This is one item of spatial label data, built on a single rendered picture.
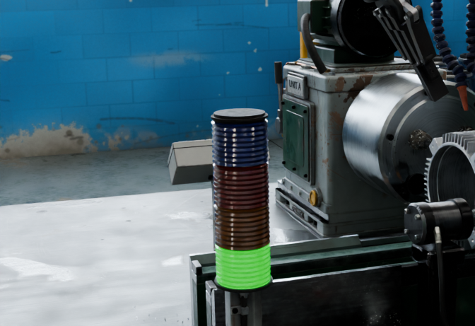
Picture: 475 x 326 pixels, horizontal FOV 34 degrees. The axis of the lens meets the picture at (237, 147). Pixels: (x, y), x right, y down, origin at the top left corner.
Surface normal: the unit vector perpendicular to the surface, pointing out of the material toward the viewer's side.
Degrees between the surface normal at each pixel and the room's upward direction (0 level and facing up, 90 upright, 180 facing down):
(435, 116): 90
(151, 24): 90
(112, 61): 90
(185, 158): 50
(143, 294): 0
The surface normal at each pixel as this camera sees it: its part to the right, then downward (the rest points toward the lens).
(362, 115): -0.88, -0.33
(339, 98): 0.28, 0.18
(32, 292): -0.03, -0.98
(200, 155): 0.20, -0.48
